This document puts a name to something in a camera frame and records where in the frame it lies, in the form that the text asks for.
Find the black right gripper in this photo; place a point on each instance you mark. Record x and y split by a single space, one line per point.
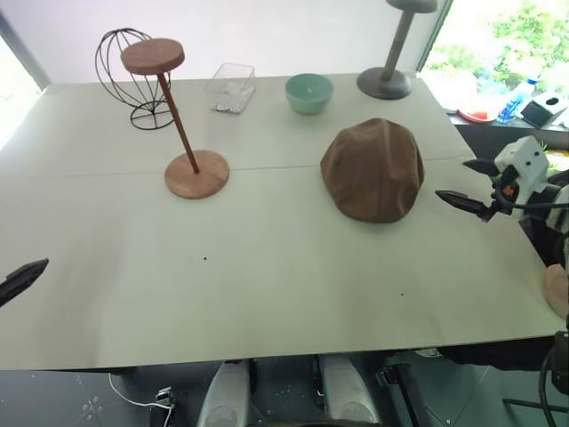
506 189

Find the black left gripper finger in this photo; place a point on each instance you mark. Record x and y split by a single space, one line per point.
20 278

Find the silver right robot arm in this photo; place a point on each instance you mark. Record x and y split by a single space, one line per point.
558 213

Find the brown cap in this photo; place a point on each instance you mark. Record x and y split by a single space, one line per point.
373 169

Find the grey hat stand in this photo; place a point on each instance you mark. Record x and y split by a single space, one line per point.
384 82

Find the wooden hat stand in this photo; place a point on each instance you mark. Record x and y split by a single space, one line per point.
153 55

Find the dark side table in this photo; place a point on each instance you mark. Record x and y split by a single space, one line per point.
480 138

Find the red item on plate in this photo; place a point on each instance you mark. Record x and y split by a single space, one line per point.
479 115

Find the blue plastic bottle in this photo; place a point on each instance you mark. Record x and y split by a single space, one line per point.
515 102

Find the black box with white top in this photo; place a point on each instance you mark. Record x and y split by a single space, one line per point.
540 111

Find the green ceramic bowl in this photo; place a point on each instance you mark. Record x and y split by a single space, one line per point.
309 98

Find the silver rounded robot leg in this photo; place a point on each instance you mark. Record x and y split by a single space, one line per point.
349 391
224 396

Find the clear plastic box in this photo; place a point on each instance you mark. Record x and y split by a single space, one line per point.
231 91

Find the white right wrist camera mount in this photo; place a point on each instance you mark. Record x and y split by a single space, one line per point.
526 155

